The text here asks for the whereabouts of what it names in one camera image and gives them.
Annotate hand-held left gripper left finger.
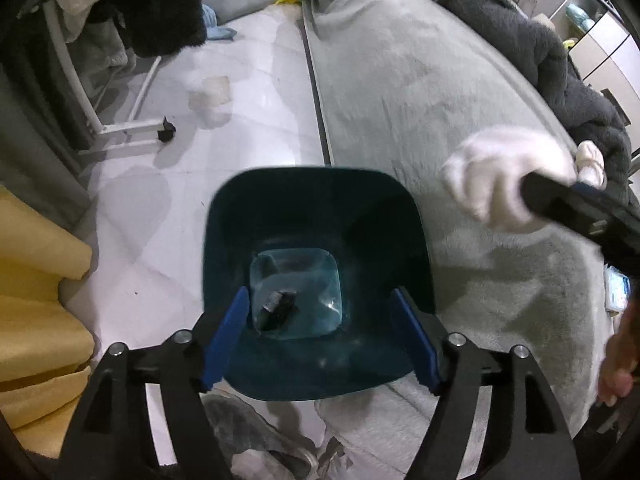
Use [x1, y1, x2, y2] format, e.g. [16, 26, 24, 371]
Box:
[59, 286, 251, 480]

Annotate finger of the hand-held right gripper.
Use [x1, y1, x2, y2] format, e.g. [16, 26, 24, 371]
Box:
[520, 172, 640, 276]
[570, 183, 640, 233]

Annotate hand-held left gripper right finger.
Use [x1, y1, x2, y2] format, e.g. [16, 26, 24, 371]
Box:
[392, 287, 583, 480]

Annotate large white tissue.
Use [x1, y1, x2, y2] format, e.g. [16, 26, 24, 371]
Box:
[442, 127, 576, 233]

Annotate dark teal plastic trash bin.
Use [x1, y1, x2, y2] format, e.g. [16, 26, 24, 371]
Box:
[202, 166, 436, 402]

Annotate person's right hand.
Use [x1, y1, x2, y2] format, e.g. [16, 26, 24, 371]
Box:
[597, 300, 639, 407]

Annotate small white crumpled tissue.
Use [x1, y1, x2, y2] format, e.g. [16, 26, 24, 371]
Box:
[575, 140, 607, 190]

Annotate small black object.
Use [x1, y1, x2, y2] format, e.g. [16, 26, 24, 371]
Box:
[257, 287, 301, 331]

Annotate tissue pack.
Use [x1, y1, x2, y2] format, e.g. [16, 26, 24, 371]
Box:
[604, 265, 630, 313]

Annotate grey slipper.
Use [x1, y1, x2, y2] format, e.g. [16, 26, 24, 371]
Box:
[202, 392, 321, 480]

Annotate white cabinet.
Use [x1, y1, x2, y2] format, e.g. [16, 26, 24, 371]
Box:
[552, 0, 633, 106]

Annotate dark grey fleece blanket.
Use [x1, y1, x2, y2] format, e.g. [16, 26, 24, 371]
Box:
[445, 0, 640, 196]

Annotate grey plush bed cover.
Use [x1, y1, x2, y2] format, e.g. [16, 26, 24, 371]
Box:
[300, 0, 616, 480]

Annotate teal item on shelf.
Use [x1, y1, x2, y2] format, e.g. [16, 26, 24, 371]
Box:
[567, 4, 596, 26]

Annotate yellow curtain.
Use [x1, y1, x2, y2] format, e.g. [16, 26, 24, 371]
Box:
[0, 185, 96, 431]

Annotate white clothes rack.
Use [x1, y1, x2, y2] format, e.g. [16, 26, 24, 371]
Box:
[42, 0, 178, 153]

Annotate grey curtain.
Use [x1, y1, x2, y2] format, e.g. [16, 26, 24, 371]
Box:
[0, 0, 108, 211]

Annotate light blue cloth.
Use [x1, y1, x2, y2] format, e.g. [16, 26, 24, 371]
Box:
[202, 5, 238, 41]

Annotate grey knitted sweater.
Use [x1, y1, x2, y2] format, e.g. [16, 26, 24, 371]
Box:
[52, 0, 138, 81]

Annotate grey pillow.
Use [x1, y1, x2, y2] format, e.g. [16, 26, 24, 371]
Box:
[202, 0, 278, 23]

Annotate black hanging garment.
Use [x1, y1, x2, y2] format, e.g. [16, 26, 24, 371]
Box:
[107, 0, 208, 58]

